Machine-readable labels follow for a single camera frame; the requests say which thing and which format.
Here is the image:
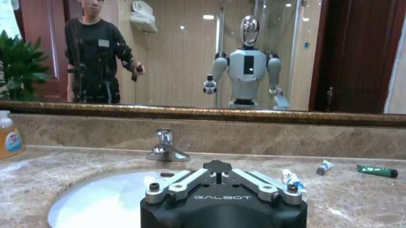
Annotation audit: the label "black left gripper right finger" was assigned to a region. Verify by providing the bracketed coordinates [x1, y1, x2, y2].
[217, 160, 303, 206]

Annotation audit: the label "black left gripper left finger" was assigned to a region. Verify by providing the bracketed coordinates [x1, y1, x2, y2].
[144, 160, 220, 205]

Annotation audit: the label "chrome sink faucet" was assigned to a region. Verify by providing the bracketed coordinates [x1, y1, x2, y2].
[145, 128, 191, 163]

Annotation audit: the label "white ceramic sink basin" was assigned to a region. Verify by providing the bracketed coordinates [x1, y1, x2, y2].
[46, 169, 197, 228]

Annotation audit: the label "white blue toothpaste tube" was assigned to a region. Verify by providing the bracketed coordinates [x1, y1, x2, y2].
[280, 168, 308, 193]

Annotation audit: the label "small teal cream tube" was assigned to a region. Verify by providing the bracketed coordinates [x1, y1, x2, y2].
[316, 159, 335, 176]

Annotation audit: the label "green tube with black cap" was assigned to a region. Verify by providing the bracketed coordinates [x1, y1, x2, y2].
[355, 164, 399, 179]

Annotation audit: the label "orange hand soap bottle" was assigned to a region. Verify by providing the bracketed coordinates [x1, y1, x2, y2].
[0, 110, 25, 159]

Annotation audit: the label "person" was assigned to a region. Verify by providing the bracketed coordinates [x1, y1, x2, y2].
[64, 0, 147, 105]

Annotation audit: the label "white folded towels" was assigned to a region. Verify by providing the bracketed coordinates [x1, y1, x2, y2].
[129, 0, 159, 33]

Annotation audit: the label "green potted plant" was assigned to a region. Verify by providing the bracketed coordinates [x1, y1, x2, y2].
[0, 30, 53, 102]

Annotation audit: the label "mirror with gold frame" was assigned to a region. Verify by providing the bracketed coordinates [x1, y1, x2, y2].
[0, 0, 406, 128]

